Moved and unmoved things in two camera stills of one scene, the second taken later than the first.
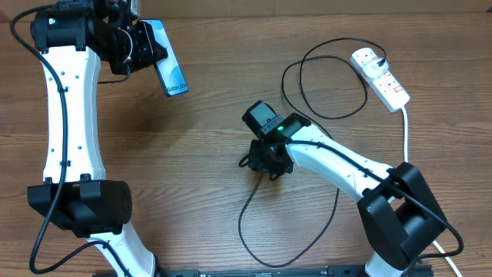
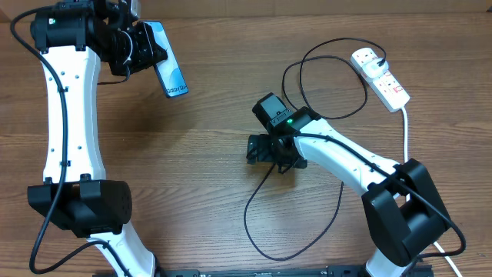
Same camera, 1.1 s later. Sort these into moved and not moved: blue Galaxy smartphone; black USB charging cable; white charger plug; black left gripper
Moved: black USB charging cable
Not moved: black left gripper; white charger plug; blue Galaxy smartphone
